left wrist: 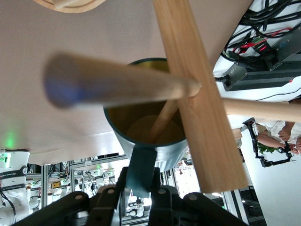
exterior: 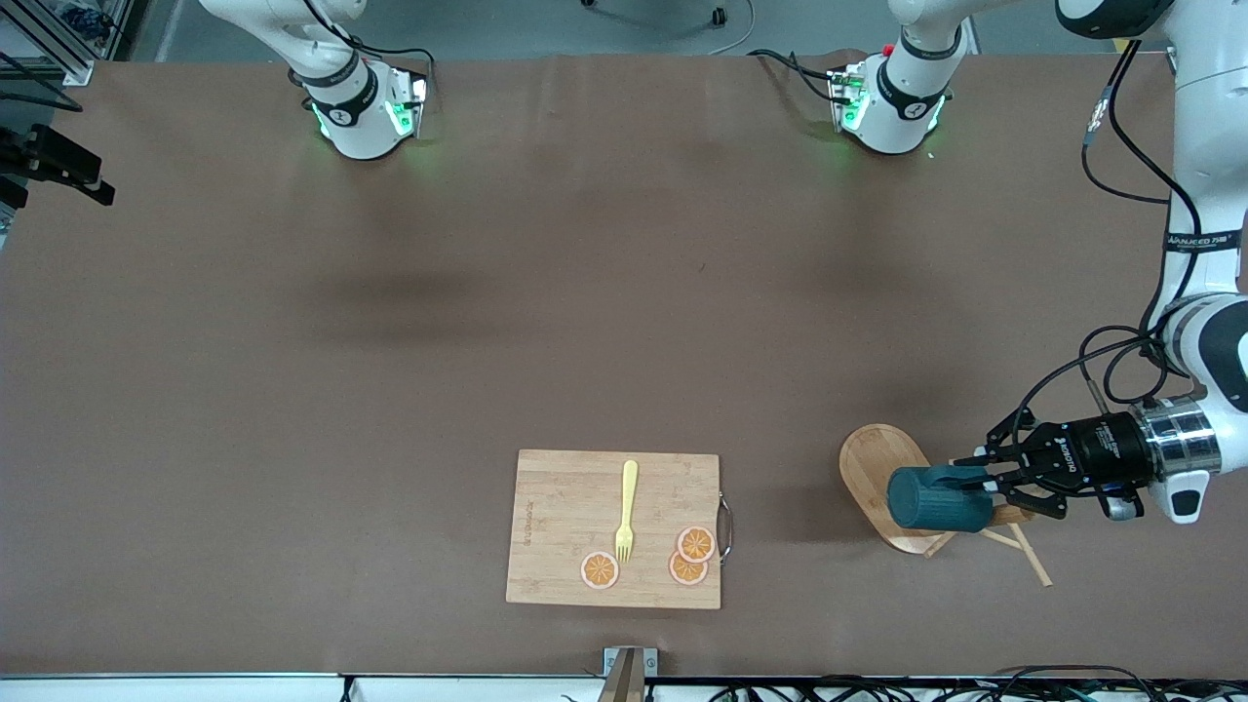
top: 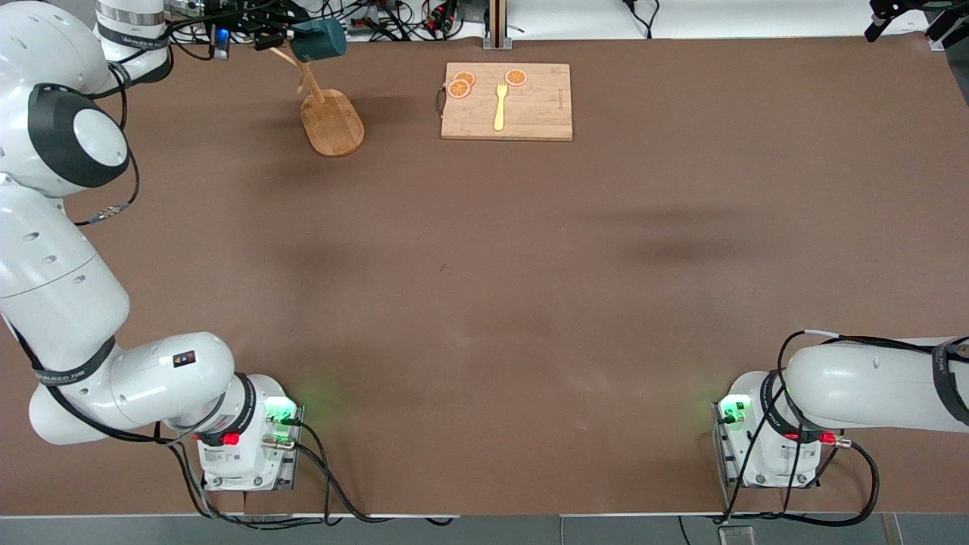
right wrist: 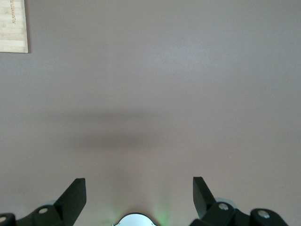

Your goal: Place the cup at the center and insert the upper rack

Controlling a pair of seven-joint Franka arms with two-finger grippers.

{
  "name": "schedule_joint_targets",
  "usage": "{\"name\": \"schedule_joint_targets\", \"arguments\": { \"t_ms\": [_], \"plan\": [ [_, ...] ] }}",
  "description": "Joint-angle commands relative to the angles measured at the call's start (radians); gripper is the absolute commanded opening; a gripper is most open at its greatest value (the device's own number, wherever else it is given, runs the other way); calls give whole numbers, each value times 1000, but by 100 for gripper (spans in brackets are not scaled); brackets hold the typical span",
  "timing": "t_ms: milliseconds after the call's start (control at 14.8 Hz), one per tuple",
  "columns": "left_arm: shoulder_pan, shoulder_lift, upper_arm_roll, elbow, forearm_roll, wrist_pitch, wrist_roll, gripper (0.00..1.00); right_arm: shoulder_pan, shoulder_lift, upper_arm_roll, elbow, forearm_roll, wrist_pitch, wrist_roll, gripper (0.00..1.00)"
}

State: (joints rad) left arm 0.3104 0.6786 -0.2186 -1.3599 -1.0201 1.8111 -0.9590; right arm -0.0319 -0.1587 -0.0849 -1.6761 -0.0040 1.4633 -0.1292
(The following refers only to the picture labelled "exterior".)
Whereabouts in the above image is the dark green mug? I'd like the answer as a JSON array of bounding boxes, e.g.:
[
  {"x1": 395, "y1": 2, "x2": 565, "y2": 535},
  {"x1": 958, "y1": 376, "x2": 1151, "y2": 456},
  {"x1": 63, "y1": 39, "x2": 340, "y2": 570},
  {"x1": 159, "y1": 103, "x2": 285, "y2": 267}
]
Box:
[{"x1": 887, "y1": 465, "x2": 995, "y2": 533}]

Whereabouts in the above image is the wooden mug tree rack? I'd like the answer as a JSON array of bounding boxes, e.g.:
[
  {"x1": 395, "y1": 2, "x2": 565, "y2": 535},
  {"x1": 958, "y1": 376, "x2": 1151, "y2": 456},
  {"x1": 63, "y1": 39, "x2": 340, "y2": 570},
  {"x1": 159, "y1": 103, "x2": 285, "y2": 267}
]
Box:
[{"x1": 839, "y1": 423, "x2": 1055, "y2": 588}]

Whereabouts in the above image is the yellow plastic fork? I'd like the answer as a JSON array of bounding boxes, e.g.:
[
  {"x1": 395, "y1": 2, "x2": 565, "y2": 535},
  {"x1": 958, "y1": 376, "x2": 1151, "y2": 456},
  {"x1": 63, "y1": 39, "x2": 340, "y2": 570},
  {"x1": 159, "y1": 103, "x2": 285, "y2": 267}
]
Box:
[{"x1": 614, "y1": 459, "x2": 640, "y2": 565}]

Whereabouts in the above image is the brown table cover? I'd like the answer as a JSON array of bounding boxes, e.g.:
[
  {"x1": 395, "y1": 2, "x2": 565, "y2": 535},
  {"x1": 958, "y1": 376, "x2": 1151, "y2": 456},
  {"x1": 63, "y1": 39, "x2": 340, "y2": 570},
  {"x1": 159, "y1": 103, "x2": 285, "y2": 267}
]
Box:
[{"x1": 0, "y1": 49, "x2": 1248, "y2": 679}]

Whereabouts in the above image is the bamboo cutting board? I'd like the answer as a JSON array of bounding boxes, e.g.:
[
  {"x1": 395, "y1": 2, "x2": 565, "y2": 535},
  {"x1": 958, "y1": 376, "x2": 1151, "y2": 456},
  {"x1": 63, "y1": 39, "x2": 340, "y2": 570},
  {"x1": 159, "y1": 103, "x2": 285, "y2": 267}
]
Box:
[{"x1": 505, "y1": 448, "x2": 733, "y2": 611}]

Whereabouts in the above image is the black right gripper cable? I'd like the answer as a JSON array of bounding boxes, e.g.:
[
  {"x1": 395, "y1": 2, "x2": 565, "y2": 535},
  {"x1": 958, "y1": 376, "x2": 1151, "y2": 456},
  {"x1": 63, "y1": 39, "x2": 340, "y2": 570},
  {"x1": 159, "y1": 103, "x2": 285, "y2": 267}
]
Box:
[{"x1": 0, "y1": 54, "x2": 85, "y2": 114}]

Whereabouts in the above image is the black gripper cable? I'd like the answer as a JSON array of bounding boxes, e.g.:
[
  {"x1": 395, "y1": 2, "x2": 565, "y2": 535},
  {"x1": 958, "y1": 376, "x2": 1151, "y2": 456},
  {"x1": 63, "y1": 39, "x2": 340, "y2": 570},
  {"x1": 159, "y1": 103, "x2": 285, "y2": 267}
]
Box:
[
  {"x1": 0, "y1": 54, "x2": 85, "y2": 114},
  {"x1": 1012, "y1": 39, "x2": 1202, "y2": 461}
]

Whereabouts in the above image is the aluminium frame post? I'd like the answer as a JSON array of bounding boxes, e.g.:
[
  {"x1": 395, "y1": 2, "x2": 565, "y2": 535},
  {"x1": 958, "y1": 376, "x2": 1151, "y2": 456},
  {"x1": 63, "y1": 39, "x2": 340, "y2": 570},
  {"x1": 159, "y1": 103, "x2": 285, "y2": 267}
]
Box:
[{"x1": 0, "y1": 0, "x2": 96, "y2": 87}]

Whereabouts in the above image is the black cable bundle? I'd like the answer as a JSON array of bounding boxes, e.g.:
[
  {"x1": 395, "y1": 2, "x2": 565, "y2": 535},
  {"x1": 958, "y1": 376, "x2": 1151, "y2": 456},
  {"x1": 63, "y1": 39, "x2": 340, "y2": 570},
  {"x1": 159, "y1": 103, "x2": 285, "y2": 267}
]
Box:
[{"x1": 707, "y1": 666, "x2": 1248, "y2": 702}]

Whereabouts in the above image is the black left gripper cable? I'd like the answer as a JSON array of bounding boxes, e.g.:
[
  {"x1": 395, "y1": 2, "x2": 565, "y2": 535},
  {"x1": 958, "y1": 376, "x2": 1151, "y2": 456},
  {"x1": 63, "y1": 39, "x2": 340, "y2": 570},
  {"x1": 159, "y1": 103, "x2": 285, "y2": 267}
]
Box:
[{"x1": 1012, "y1": 39, "x2": 1202, "y2": 461}]

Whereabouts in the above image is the black right arm base cable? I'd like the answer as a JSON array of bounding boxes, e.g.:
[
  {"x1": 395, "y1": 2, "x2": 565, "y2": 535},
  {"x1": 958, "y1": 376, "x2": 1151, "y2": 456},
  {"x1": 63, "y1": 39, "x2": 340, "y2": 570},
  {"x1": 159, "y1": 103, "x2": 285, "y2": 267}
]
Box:
[{"x1": 341, "y1": 34, "x2": 437, "y2": 98}]

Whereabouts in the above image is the black arm base cable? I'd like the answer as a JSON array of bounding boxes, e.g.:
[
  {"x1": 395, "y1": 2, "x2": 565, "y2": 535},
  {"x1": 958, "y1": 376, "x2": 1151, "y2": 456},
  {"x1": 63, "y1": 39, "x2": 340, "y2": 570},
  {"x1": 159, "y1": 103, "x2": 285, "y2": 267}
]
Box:
[
  {"x1": 749, "y1": 49, "x2": 841, "y2": 103},
  {"x1": 341, "y1": 34, "x2": 437, "y2": 98}
]

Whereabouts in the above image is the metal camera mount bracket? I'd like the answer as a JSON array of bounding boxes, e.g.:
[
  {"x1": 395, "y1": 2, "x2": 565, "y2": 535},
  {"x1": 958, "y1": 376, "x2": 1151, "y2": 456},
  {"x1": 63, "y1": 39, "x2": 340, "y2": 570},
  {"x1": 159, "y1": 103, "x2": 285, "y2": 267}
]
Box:
[{"x1": 603, "y1": 646, "x2": 659, "y2": 702}]

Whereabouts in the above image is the black left arm base cable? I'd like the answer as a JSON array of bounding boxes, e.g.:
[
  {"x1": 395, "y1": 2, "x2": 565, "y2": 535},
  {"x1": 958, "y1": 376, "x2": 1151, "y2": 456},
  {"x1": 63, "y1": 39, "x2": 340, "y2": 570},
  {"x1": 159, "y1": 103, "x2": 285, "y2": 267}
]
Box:
[{"x1": 749, "y1": 49, "x2": 841, "y2": 103}]

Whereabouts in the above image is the white floor cable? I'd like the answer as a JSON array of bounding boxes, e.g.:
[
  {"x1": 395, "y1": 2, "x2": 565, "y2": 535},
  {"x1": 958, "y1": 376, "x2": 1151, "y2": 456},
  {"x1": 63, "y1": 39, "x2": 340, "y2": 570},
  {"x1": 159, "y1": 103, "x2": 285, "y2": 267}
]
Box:
[{"x1": 707, "y1": 0, "x2": 758, "y2": 57}]

